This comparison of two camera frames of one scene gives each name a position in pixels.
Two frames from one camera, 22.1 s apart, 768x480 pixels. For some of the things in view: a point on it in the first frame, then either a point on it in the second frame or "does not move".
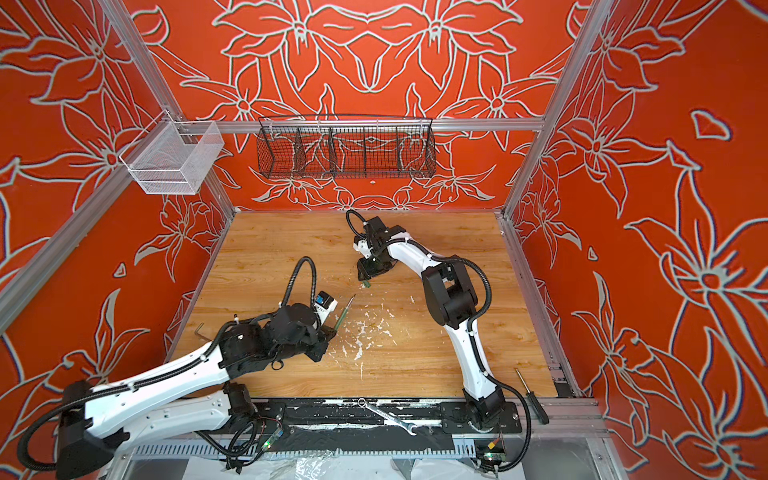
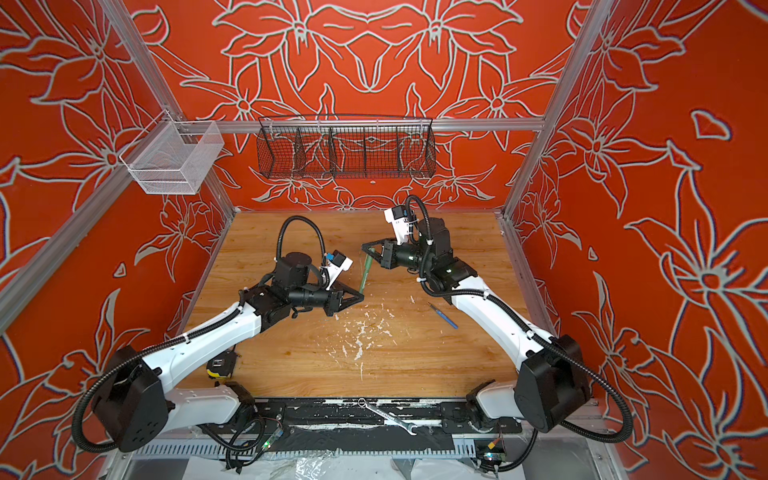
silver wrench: x=408 y=426 does not move
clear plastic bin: x=170 y=157 does not move
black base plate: x=376 y=417 does not move
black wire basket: x=333 y=146 does not move
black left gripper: x=327 y=333 -> x=335 y=297
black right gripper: x=365 y=270 -> x=387 y=258
